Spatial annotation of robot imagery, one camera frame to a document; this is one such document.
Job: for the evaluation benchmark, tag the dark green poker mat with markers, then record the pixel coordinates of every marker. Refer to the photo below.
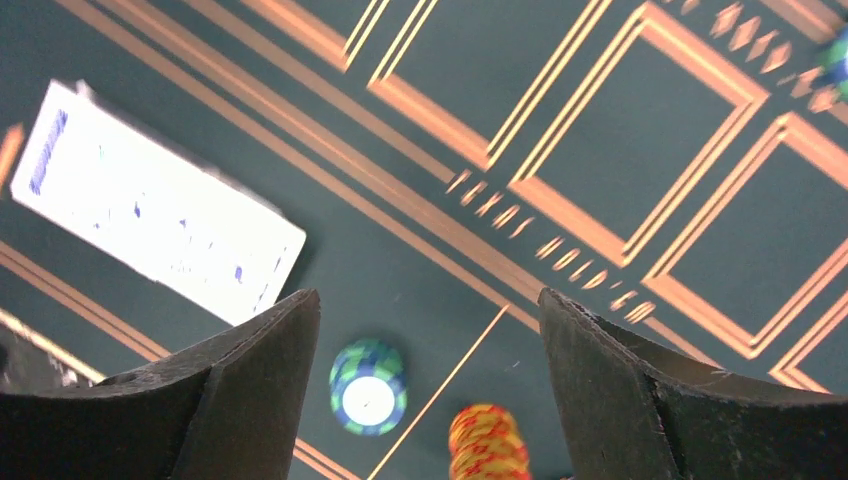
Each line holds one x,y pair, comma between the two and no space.
672,165

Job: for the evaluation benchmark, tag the green chips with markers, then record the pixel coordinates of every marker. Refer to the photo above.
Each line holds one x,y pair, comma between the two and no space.
833,63

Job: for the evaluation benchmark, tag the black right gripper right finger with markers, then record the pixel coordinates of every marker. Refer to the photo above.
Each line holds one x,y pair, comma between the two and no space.
633,409

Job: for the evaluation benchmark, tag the blue playing card deck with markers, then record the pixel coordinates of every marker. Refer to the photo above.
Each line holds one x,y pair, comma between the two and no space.
177,224

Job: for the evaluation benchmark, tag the green poker chip stack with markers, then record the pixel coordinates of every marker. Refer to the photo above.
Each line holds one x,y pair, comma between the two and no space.
368,390

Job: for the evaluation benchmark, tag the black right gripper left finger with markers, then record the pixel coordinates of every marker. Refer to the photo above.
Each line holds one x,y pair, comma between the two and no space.
225,408

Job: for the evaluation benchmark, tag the red yellow poker chip stack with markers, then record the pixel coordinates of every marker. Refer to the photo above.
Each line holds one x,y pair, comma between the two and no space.
485,443

